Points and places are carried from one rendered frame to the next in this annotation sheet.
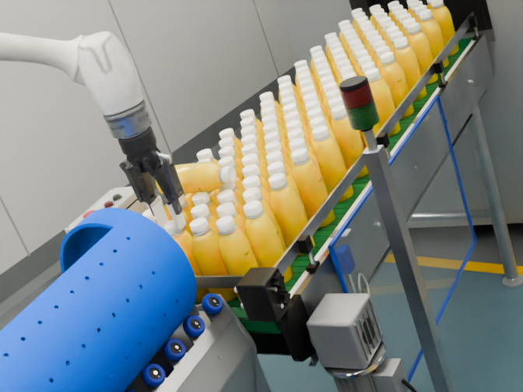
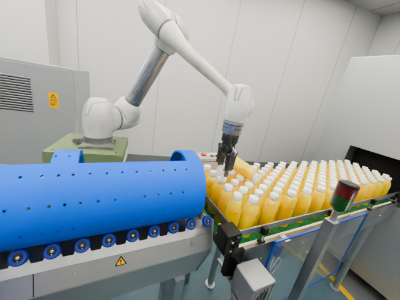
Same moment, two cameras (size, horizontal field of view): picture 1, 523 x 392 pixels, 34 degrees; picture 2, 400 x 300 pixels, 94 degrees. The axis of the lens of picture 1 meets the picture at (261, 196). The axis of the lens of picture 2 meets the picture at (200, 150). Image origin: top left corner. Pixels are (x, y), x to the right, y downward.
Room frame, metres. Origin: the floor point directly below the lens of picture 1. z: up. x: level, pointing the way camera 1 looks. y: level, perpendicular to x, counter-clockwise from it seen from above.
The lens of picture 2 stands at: (0.91, -0.03, 1.49)
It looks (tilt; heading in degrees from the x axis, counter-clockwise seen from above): 18 degrees down; 25
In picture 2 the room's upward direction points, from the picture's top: 10 degrees clockwise
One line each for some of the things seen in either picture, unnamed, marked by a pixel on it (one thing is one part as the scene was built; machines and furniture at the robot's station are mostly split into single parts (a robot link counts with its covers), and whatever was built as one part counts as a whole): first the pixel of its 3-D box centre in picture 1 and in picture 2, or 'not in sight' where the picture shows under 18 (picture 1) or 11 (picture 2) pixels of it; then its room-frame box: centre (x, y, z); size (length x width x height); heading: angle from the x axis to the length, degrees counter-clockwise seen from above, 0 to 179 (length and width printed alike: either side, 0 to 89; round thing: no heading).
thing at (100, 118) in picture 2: not in sight; (99, 116); (1.62, 0.97, 1.23); 0.18 x 0.16 x 0.22; 5
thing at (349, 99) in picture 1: (356, 94); (346, 190); (1.70, -0.26, 1.23); 0.06 x 0.06 x 0.04
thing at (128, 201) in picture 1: (111, 223); (209, 162); (1.94, 0.37, 1.05); 0.20 x 0.10 x 0.10; 144
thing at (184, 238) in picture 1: (188, 263); (216, 196); (1.72, 0.20, 0.99); 0.07 x 0.07 x 0.19
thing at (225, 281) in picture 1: (191, 281); (211, 203); (1.67, 0.21, 0.96); 0.40 x 0.01 x 0.03; 54
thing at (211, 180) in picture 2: not in sight; (210, 188); (1.76, 0.26, 0.99); 0.07 x 0.07 x 0.19
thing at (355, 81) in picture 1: (363, 115); (340, 202); (1.70, -0.26, 1.18); 0.06 x 0.06 x 0.16
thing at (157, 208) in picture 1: (160, 215); (219, 171); (1.73, 0.22, 1.11); 0.03 x 0.01 x 0.07; 144
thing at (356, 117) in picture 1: (362, 113); (341, 200); (1.70, -0.26, 1.18); 0.06 x 0.06 x 0.05
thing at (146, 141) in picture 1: (142, 151); (228, 143); (1.72, 0.20, 1.27); 0.08 x 0.07 x 0.09; 54
